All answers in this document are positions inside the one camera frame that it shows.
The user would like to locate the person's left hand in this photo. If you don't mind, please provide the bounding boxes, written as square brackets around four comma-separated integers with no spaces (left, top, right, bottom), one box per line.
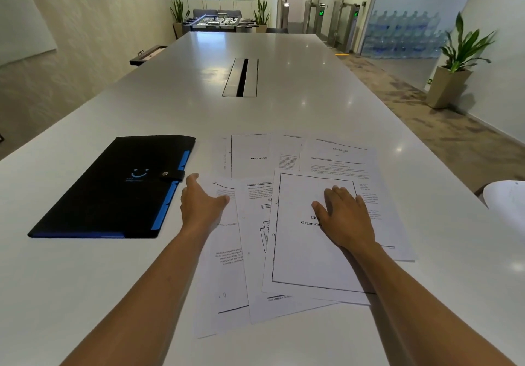
[180,173,231,237]

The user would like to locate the person's right hand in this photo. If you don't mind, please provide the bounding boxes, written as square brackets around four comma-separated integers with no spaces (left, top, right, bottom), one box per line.
[311,185,376,256]

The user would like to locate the bordered title paper sheet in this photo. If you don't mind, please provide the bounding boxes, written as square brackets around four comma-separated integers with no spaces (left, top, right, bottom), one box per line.
[262,169,384,307]

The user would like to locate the person's right forearm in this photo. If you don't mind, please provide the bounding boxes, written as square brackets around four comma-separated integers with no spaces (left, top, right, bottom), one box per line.
[340,242,517,366]

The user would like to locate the person's left forearm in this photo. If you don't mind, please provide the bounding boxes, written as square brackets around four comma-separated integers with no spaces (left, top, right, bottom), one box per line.
[61,227,215,366]

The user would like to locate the spread of printed paper pages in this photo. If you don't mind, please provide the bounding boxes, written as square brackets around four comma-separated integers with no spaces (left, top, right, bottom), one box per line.
[193,133,416,339]

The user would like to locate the black and blue document folder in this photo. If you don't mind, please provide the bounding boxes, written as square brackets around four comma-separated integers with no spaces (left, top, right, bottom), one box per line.
[27,134,196,239]

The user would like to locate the white chair back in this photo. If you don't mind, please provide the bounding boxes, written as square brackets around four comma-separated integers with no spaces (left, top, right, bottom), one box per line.
[482,180,525,232]

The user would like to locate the black side desk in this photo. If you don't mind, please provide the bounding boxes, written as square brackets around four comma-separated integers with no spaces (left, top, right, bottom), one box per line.
[130,45,168,67]

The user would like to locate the tall plant in beige planter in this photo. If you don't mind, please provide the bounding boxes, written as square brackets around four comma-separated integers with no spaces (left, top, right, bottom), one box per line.
[426,12,498,110]

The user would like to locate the steel turnstile gate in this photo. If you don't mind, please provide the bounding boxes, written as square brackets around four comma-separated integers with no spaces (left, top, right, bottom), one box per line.
[328,2,361,54]
[304,1,329,36]

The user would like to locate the stack of water bottles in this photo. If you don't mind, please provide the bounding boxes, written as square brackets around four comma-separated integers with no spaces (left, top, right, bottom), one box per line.
[363,10,450,59]

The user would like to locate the foosball table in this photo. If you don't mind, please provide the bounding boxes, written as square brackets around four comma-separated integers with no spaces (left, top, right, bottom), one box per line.
[182,14,256,34]

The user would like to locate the grey sofa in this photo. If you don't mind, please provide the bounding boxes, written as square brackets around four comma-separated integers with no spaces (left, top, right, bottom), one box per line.
[193,8,243,19]

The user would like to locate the snake plant in pot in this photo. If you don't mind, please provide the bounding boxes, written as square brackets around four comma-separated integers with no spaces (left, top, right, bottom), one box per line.
[253,0,271,34]
[169,0,186,40]

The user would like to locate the white low cabinet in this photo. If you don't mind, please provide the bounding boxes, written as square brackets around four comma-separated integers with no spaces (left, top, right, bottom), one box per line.
[182,0,263,12]

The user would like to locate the metal table cable hatch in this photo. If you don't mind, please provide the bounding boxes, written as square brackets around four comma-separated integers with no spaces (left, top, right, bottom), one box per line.
[222,57,259,98]

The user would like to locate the white wall board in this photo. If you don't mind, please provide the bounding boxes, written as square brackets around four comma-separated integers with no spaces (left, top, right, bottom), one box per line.
[0,0,57,67]

